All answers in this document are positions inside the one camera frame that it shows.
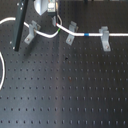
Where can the black slanted metal post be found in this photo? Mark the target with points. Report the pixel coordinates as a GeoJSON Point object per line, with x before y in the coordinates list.
{"type": "Point", "coordinates": [19, 22]}

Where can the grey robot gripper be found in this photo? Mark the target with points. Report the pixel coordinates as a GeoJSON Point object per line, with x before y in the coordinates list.
{"type": "Point", "coordinates": [42, 6]}

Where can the right grey cable clip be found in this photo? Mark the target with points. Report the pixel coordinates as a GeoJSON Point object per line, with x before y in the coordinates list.
{"type": "Point", "coordinates": [105, 38]}

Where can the middle grey cable clip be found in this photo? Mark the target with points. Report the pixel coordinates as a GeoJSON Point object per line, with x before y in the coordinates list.
{"type": "Point", "coordinates": [73, 29]}

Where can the grey cable clip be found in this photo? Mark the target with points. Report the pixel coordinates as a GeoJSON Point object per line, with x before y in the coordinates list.
{"type": "Point", "coordinates": [105, 38]}
{"type": "Point", "coordinates": [33, 26]}
{"type": "Point", "coordinates": [73, 29]}

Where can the left grey cable clip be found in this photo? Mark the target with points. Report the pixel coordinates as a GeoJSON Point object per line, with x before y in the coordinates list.
{"type": "Point", "coordinates": [33, 26]}

